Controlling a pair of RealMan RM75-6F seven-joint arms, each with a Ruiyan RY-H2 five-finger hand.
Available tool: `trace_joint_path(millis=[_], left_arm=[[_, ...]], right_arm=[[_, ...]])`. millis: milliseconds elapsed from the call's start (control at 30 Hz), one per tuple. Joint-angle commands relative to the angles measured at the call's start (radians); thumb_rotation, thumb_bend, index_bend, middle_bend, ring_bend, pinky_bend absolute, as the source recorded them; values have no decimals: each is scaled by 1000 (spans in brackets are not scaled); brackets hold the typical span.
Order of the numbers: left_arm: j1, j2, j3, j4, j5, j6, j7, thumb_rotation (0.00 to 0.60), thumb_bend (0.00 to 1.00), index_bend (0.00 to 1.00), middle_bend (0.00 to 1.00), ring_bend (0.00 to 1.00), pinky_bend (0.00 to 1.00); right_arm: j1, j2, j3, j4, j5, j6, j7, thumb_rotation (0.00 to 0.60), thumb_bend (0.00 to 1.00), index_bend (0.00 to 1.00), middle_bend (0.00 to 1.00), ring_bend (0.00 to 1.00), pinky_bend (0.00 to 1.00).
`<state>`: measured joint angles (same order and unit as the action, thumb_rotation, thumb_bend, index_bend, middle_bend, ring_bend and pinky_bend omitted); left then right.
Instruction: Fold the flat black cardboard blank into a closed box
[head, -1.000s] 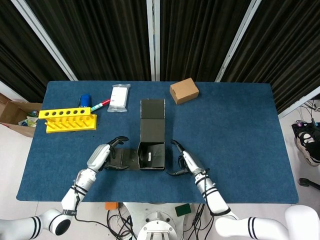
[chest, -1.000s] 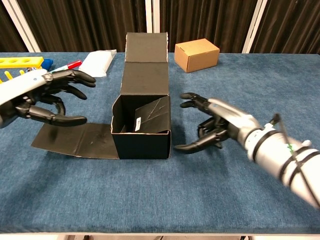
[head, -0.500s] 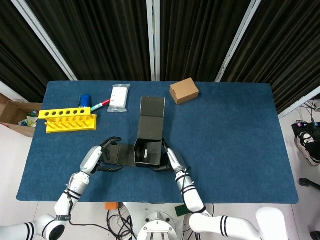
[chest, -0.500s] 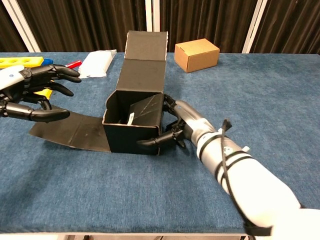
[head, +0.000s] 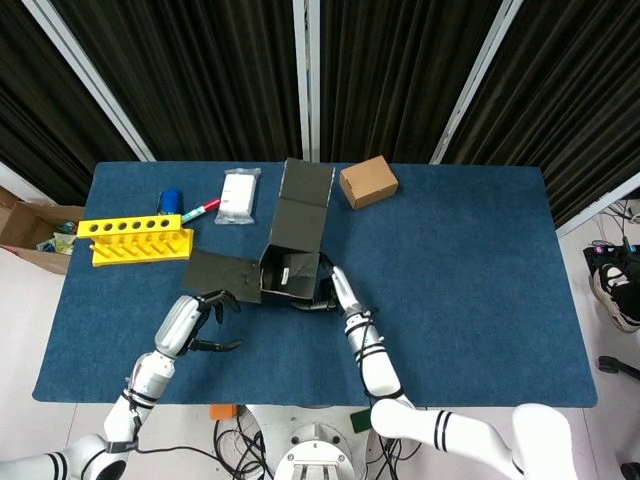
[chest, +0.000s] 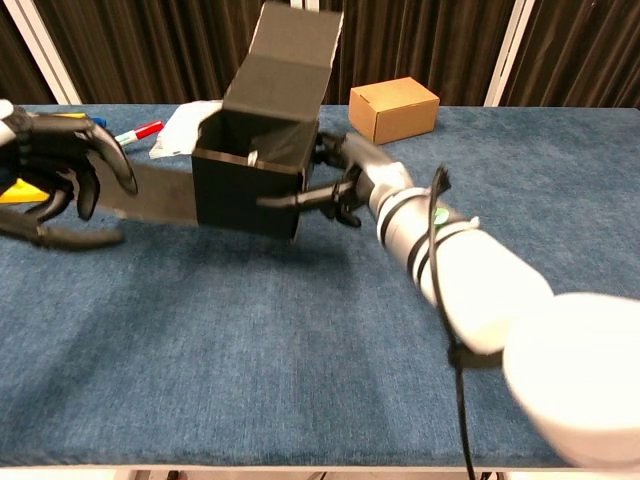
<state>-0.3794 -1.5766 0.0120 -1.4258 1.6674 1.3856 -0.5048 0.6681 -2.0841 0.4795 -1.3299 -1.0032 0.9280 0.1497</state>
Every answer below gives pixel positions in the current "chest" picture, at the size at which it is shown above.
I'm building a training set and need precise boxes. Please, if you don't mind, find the blue table mat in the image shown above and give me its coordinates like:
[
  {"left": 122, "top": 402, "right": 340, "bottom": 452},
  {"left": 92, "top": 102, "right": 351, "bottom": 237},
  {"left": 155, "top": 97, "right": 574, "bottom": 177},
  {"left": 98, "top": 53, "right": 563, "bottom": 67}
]
[{"left": 0, "top": 103, "right": 640, "bottom": 469}]

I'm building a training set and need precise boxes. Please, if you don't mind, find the white packet in clear bag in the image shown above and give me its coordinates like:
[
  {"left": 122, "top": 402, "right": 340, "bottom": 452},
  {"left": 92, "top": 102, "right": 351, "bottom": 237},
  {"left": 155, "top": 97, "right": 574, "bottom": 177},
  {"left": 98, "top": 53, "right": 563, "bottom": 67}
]
[{"left": 148, "top": 99, "right": 224, "bottom": 160}]

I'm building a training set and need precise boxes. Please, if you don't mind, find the red and teal marker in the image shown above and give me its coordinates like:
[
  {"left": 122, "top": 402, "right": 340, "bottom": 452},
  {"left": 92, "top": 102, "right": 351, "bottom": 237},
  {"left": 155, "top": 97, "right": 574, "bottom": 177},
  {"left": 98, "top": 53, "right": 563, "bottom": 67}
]
[{"left": 113, "top": 119, "right": 166, "bottom": 148}]

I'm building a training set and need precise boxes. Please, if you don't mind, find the black foldable cardboard box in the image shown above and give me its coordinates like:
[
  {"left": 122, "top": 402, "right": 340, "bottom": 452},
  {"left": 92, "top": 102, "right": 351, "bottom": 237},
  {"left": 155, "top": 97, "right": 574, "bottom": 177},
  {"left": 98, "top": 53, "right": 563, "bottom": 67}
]
[{"left": 91, "top": 0, "right": 345, "bottom": 245}]

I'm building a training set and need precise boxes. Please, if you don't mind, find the small brown cardboard box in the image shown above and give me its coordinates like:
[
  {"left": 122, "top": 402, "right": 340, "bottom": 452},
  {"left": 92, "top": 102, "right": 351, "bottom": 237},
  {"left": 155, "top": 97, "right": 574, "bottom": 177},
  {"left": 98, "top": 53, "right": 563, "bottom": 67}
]
[{"left": 348, "top": 75, "right": 442, "bottom": 147}]

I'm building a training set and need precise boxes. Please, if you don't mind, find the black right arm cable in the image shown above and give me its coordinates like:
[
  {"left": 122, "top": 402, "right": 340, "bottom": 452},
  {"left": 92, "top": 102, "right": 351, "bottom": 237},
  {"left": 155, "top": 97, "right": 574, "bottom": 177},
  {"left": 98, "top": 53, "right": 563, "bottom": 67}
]
[{"left": 428, "top": 164, "right": 477, "bottom": 480}]

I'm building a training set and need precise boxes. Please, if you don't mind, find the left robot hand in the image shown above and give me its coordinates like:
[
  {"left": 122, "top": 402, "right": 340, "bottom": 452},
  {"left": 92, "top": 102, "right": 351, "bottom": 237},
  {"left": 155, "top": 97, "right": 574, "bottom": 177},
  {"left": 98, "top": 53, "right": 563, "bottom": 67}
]
[{"left": 0, "top": 98, "right": 139, "bottom": 252}]

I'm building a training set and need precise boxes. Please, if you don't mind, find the black pleated curtain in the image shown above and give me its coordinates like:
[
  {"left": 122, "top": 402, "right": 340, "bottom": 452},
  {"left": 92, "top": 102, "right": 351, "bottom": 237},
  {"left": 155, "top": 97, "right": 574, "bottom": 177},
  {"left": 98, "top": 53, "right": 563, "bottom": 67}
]
[
  {"left": 37, "top": 0, "right": 296, "bottom": 106},
  {"left": 0, "top": 4, "right": 54, "bottom": 106},
  {"left": 319, "top": 0, "right": 516, "bottom": 108},
  {"left": 499, "top": 0, "right": 640, "bottom": 110}
]

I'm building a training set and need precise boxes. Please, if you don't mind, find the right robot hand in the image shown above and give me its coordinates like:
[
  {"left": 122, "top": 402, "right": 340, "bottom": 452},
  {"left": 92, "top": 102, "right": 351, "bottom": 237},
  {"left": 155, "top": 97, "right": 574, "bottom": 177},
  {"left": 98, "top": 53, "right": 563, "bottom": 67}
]
[{"left": 255, "top": 130, "right": 416, "bottom": 229}]

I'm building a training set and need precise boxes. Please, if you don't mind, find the yellow test tube rack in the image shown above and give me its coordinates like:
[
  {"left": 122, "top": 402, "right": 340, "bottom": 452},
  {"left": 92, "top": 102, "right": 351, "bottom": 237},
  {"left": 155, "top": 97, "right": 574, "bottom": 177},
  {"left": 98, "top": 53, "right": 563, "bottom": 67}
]
[{"left": 0, "top": 112, "right": 90, "bottom": 207}]

